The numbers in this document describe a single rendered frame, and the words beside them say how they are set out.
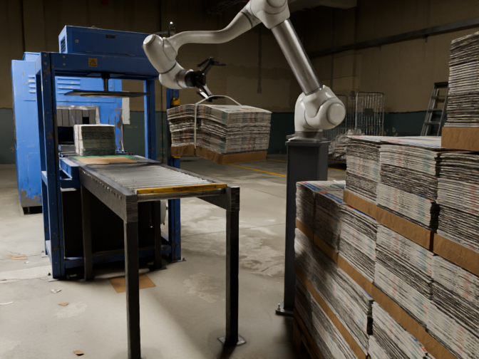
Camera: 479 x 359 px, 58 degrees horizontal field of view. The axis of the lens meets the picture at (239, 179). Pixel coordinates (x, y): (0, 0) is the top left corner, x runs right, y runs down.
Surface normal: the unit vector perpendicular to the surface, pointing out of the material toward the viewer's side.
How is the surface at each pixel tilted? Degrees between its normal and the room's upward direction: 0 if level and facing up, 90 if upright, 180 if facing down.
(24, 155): 90
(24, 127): 90
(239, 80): 90
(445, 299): 90
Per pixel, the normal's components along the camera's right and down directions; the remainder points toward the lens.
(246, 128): 0.72, 0.29
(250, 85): 0.47, 0.12
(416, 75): -0.88, 0.06
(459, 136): -0.99, 0.03
